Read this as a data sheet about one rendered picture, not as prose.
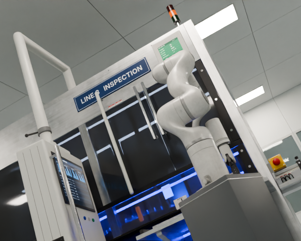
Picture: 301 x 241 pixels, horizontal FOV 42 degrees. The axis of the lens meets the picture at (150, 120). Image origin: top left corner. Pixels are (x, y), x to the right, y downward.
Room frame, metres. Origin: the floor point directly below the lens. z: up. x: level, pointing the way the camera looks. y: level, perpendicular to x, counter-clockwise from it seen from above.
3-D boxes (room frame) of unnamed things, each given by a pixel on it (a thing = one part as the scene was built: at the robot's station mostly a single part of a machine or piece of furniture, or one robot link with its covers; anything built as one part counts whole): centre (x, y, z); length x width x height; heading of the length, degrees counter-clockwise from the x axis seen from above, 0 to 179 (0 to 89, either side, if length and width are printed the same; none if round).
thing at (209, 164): (1.55, -0.15, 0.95); 0.19 x 0.19 x 0.18
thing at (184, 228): (2.14, -0.11, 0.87); 0.70 x 0.48 x 0.02; 76
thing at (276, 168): (2.22, -0.57, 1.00); 0.08 x 0.07 x 0.07; 166
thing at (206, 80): (2.23, -0.42, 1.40); 0.05 x 0.01 x 0.80; 76
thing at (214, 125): (2.07, -0.31, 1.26); 0.09 x 0.08 x 0.13; 73
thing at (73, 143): (2.53, 0.72, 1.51); 0.49 x 0.01 x 0.59; 76
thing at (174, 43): (2.25, -0.30, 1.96); 0.21 x 0.01 x 0.21; 76
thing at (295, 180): (2.26, -0.59, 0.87); 0.14 x 0.13 x 0.02; 166
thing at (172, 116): (1.56, -0.12, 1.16); 0.19 x 0.12 x 0.24; 72
